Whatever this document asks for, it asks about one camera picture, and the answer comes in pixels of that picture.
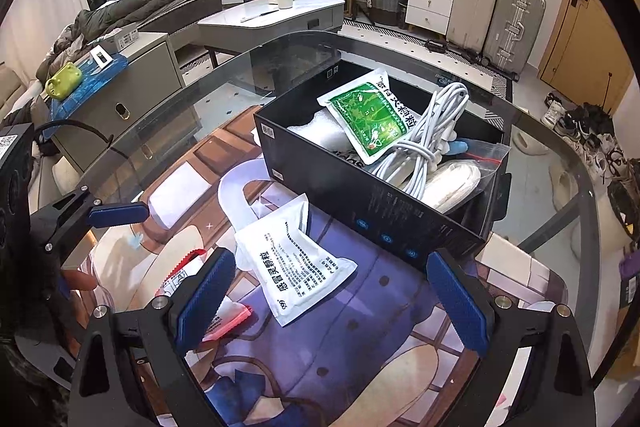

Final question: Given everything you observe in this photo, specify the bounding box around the person's left hand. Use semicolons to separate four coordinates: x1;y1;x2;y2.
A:
65;271;98;293

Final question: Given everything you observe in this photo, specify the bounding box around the printed table mat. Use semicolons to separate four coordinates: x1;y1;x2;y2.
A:
90;107;568;427

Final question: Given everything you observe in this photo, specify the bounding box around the white charging cable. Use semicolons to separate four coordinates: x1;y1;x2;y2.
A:
375;82;471;200

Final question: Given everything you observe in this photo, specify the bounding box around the small white box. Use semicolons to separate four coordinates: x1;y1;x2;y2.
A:
97;28;140;54

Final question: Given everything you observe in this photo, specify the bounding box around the dark green duvet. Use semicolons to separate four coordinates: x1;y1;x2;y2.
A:
37;0;201;78

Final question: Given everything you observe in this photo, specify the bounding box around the black cardboard box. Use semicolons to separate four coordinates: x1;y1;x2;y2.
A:
252;61;513;275

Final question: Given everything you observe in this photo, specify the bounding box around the beige sofa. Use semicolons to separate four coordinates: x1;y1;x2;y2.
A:
0;67;81;208

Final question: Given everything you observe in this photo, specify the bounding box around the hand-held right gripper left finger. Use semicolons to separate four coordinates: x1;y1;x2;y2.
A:
67;248;237;427

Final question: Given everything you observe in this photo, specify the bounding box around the blue plastic bag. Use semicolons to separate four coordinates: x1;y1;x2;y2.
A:
50;54;128;118

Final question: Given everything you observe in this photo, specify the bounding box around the beige trash bin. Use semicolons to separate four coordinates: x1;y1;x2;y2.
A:
570;179;640;258

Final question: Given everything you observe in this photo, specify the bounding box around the silver suitcase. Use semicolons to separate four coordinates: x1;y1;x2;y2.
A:
482;0;547;78

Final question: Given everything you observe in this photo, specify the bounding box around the tan wooden door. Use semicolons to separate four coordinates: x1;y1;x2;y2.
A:
537;0;636;108

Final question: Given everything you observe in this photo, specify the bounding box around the clear red-edged packet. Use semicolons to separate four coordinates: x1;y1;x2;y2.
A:
154;248;251;343

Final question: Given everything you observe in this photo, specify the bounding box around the bagged white face mask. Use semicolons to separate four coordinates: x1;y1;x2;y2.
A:
420;139;511;214

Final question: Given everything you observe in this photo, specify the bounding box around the beige suitcase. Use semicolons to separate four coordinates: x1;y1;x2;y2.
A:
446;0;502;55

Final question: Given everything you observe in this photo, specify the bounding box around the pile of sneakers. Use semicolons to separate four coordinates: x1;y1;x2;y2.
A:
542;92;628;180

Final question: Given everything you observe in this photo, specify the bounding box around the bag of white shoelaces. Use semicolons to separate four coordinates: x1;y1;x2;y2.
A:
285;112;361;158

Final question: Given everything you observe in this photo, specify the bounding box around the white curtain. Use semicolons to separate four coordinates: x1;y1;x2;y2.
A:
0;0;86;72

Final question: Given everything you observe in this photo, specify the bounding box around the green medicine sachet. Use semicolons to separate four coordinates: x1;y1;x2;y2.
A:
317;68;418;166

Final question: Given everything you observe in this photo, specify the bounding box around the white coffee table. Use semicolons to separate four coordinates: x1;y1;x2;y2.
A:
197;0;347;68

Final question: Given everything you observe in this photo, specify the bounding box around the bed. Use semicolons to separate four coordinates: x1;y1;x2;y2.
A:
85;0;223;42

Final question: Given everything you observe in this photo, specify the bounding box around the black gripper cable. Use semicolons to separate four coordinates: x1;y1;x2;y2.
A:
31;119;115;150

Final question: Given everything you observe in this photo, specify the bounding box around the black white patterned rug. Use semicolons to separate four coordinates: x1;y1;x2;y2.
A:
342;19;516;108

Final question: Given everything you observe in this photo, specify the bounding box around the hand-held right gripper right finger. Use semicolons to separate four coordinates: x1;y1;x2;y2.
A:
426;249;598;427

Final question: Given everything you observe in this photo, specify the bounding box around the person's left forearm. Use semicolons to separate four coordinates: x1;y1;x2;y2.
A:
0;337;76;427

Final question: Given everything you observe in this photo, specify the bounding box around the white medicine sachet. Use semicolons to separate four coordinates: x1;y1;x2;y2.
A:
234;193;359;329

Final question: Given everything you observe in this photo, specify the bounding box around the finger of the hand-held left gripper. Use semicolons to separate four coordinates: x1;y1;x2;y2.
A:
31;187;150;265

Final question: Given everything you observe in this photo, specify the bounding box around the black floor cable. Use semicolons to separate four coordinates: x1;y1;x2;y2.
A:
425;38;483;58

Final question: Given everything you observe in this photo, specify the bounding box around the beige slipper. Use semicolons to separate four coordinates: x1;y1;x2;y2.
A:
549;167;585;212
515;129;548;156

